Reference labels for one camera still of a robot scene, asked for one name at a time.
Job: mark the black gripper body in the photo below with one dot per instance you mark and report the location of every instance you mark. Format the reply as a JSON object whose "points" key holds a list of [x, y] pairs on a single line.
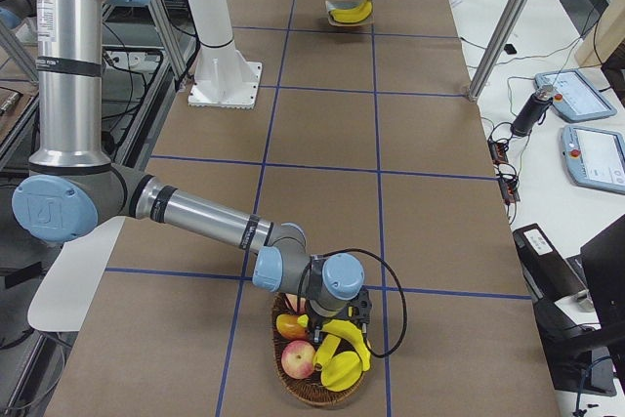
{"points": [[317, 326]]}

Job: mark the small yellow banana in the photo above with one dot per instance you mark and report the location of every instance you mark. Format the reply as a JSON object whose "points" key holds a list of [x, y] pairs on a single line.
{"points": [[325, 351]]}

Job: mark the grey square plate orange rim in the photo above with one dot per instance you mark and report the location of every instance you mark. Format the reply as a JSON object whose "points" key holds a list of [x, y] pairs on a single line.
{"points": [[368, 21]]}

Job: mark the wicker fruit basket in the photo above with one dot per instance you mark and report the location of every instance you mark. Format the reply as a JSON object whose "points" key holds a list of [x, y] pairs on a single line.
{"points": [[308, 390]]}

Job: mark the orange red mango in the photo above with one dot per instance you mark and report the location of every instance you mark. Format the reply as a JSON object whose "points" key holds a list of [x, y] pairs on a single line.
{"points": [[288, 327]]}

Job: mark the yellow starfruit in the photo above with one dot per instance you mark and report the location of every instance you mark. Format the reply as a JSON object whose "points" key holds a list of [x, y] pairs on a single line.
{"points": [[341, 372]]}

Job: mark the red apple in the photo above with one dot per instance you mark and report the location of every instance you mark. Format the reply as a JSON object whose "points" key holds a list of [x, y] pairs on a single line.
{"points": [[295, 304]]}

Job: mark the pink peach apple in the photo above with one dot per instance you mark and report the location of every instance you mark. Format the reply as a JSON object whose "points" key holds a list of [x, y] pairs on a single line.
{"points": [[297, 359]]}

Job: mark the small black puck device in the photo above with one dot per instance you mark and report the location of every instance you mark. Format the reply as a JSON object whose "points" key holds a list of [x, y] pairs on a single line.
{"points": [[509, 49]]}

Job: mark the black water bottle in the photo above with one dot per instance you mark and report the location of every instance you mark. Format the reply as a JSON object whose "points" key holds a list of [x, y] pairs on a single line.
{"points": [[534, 108]]}

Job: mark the far teach pendant tablet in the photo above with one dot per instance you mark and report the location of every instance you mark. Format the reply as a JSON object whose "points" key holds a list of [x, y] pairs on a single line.
{"points": [[581, 101]]}

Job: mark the teach pendant tablet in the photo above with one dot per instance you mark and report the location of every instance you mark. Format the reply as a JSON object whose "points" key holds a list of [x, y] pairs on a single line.
{"points": [[581, 101], [594, 158]]}

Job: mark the black computer monitor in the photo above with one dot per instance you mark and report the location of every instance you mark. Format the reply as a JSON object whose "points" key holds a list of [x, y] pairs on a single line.
{"points": [[603, 265]]}

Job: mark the near teach pendant tablet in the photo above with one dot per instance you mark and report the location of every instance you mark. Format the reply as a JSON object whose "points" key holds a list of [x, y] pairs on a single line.
{"points": [[594, 158]]}

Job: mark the white chair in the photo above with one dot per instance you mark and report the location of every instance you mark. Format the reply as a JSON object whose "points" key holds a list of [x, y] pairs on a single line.
{"points": [[62, 300]]}

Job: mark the aluminium frame post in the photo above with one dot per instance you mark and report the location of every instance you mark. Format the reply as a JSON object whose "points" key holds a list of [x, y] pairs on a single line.
{"points": [[500, 35]]}

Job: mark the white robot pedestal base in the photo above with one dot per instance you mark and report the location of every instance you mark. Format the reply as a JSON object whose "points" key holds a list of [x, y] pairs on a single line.
{"points": [[222, 77]]}

